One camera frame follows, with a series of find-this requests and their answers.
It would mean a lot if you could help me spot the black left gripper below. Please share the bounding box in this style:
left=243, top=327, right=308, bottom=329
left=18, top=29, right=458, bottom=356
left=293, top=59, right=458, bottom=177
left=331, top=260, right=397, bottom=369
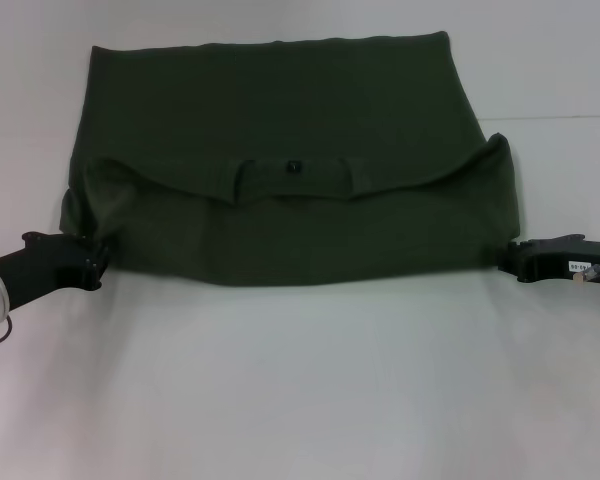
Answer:
left=0, top=230, right=110, bottom=309

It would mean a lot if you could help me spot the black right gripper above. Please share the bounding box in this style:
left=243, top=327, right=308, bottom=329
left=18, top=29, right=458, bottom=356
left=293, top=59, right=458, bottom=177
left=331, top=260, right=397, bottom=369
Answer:
left=497, top=233, right=600, bottom=290

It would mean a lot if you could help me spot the dark green FREE! t-shirt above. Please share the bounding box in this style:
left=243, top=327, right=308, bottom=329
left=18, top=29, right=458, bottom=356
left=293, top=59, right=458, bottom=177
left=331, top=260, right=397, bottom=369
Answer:
left=59, top=30, right=526, bottom=289

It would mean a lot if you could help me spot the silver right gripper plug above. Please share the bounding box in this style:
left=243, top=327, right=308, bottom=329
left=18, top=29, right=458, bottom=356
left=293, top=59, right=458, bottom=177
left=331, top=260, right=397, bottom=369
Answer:
left=573, top=263, right=600, bottom=288

